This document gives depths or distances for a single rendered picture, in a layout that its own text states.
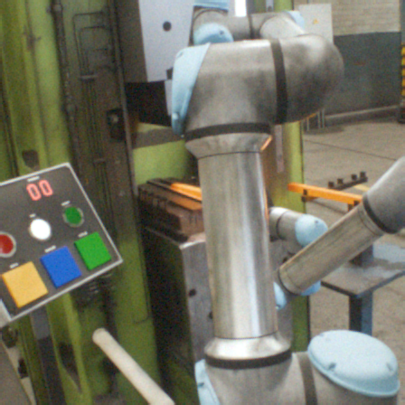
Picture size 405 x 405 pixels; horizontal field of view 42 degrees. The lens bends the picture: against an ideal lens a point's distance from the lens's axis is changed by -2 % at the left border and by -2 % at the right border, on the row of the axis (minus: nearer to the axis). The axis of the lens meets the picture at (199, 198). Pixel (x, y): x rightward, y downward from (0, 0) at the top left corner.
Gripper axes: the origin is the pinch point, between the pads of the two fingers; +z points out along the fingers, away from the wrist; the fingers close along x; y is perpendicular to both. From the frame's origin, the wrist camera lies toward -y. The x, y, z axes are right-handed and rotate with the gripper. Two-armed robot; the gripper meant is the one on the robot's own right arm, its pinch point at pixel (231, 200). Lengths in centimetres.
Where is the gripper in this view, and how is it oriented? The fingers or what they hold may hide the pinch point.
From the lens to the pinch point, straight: 152.4
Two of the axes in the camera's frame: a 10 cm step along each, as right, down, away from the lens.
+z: -5.1, -1.7, 8.5
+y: 1.1, 9.6, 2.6
